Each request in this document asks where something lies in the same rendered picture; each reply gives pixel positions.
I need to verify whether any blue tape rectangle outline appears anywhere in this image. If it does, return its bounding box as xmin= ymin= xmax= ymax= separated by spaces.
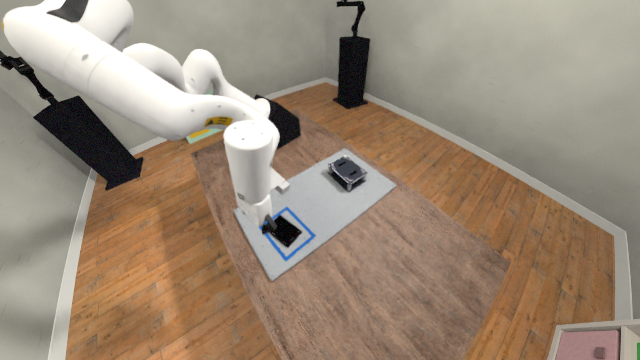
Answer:
xmin=265 ymin=207 xmax=316 ymax=262

